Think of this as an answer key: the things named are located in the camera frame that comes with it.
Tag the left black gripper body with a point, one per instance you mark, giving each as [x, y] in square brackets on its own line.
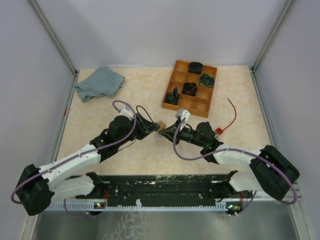
[141, 131]

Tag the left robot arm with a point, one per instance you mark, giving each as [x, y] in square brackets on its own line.
[38, 187]

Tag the brass padlock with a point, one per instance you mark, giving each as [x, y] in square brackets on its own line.
[161, 124]

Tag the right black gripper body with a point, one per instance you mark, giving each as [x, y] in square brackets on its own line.
[187, 134]

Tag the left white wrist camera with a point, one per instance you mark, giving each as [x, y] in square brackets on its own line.
[126, 112]

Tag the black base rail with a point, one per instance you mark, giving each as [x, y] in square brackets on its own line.
[216, 186]

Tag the white toothed cable duct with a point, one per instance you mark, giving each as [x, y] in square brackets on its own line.
[139, 205]

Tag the wooden compartment tray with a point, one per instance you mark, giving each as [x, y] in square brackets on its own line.
[191, 87]

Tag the blue folded cloth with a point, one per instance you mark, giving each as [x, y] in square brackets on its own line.
[103, 82]

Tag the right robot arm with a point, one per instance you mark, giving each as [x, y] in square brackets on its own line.
[267, 169]

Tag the red cable lock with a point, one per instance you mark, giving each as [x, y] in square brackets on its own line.
[226, 117]

